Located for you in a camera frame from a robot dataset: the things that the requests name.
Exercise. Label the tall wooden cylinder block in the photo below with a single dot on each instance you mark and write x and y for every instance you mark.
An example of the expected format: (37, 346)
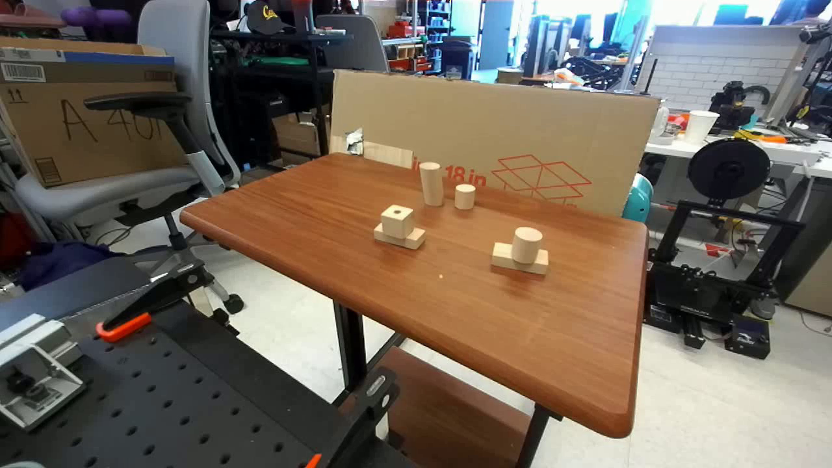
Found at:
(431, 189)

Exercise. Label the flat wooden base block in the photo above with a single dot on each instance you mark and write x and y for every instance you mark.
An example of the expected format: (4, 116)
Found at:
(501, 258)
(410, 239)

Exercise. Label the short wooden cylinder block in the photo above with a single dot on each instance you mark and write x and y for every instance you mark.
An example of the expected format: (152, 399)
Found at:
(462, 197)

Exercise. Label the wooden cube with hole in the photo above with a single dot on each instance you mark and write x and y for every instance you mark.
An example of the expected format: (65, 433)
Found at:
(395, 220)

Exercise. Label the black table leg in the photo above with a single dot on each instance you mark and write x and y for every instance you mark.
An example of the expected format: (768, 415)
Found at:
(348, 332)

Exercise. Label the wooden cylinder on base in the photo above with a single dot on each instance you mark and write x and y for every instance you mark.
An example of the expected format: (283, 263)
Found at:
(525, 245)

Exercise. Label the large cardboard sheet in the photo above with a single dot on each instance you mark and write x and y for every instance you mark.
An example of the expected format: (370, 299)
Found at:
(561, 147)

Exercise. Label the dark office chair background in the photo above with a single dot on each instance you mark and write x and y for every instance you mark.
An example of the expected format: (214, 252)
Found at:
(358, 47)

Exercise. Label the teal round object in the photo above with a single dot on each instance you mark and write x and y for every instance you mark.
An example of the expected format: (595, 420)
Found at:
(637, 202)

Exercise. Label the black orange clamp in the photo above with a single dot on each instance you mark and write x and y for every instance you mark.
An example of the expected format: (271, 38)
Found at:
(165, 293)

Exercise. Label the black 3D printer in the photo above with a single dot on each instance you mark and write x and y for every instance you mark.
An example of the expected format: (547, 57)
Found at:
(716, 260)

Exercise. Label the white paper cup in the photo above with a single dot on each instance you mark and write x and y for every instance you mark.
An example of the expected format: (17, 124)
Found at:
(699, 124)

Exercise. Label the white side table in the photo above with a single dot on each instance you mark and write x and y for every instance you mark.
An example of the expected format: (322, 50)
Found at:
(745, 158)

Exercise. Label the cardboard box with writing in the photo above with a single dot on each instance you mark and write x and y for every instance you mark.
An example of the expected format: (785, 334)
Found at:
(45, 86)

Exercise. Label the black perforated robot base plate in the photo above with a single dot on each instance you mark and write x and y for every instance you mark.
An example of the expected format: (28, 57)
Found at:
(184, 393)

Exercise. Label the grey metal mount block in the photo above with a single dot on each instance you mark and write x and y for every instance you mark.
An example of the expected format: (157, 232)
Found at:
(35, 385)

